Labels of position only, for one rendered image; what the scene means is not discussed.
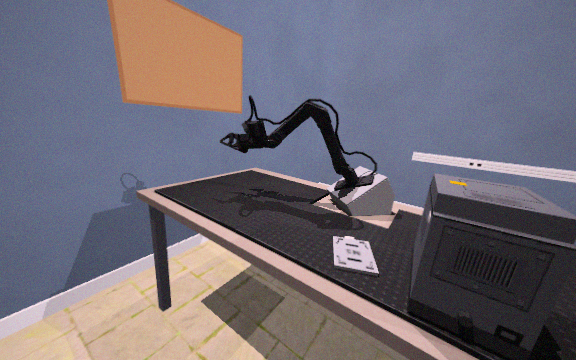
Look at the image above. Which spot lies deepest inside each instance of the dark grey boxy machine housing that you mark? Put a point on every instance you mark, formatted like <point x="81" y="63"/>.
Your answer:
<point x="492" y="257"/>

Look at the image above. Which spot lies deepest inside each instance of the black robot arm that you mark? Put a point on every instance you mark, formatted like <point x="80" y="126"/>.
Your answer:
<point x="259" y="139"/>

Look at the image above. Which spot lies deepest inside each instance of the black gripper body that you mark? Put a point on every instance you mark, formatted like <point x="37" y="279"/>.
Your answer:
<point x="242" y="146"/>

